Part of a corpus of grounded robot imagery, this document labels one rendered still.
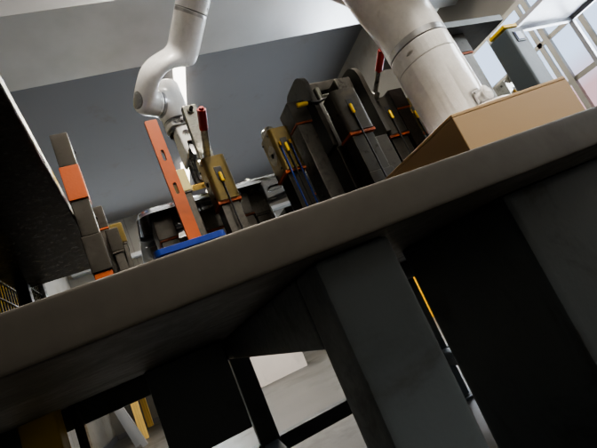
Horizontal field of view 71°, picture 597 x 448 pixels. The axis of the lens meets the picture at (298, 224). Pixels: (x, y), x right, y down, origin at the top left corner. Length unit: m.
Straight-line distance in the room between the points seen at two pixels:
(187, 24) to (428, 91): 0.72
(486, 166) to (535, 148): 0.06
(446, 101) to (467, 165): 0.40
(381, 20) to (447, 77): 0.17
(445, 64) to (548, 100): 0.18
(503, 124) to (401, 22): 0.28
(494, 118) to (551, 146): 0.25
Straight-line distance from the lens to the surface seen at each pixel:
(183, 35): 1.28
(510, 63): 1.48
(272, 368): 5.81
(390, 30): 0.88
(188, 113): 1.12
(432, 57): 0.84
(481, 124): 0.71
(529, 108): 0.79
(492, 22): 1.41
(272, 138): 1.06
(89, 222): 0.99
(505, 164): 0.45
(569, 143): 0.51
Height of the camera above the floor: 0.62
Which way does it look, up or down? 12 degrees up
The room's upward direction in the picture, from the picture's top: 24 degrees counter-clockwise
